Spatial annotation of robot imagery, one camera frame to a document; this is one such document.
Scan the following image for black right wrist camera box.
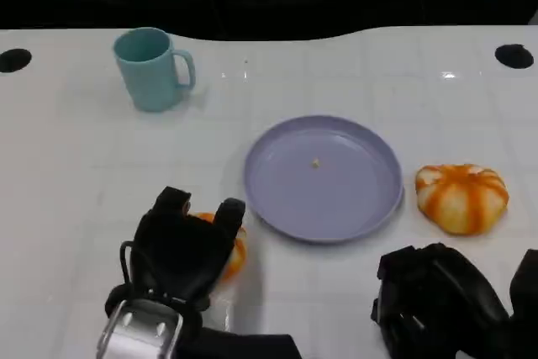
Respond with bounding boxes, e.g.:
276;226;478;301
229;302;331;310
509;248;538;359

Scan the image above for orange striped toy bread roll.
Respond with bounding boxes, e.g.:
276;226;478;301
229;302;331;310
414;163;510;236
189;212;249;284

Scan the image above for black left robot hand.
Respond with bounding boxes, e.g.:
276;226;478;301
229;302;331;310
129;185;247;310

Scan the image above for black looped wrist cable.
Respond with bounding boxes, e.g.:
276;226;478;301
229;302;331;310
104;240;138;319

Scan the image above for pale green mug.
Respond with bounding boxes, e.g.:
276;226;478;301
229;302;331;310
112;26;197;114

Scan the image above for lilac plate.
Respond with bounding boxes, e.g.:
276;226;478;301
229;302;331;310
243;114;406;245

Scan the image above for black table grommet hole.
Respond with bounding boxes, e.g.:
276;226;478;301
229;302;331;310
0;48;34;74
494;43;535;70

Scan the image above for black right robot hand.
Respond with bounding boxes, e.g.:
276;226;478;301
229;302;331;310
369;242;512;359

